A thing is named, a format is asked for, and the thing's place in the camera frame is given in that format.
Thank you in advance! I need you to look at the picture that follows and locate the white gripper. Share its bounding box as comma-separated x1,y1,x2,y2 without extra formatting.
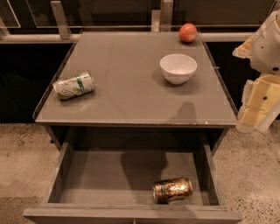
232,10,280,133

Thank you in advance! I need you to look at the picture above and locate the white ceramic bowl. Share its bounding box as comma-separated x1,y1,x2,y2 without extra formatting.
160,53,198,85

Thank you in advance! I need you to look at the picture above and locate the grey cabinet counter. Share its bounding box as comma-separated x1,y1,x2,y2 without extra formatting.
31,31,238,151

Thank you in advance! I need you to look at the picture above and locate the green white soda can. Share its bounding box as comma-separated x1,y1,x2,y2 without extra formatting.
52,72,95,100

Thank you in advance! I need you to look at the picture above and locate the metal railing with glass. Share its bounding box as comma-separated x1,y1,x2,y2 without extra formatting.
0,0,280,43

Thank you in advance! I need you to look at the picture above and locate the open grey top drawer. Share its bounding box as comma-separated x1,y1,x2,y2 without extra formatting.
23,143,242,224

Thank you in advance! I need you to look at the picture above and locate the orange gold soda can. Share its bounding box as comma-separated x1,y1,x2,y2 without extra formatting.
152,177,193,204

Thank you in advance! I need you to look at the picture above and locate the red apple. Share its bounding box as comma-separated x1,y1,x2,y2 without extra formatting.
179,23,198,43

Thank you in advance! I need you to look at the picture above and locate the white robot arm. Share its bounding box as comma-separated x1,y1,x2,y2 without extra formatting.
233,10,280,133

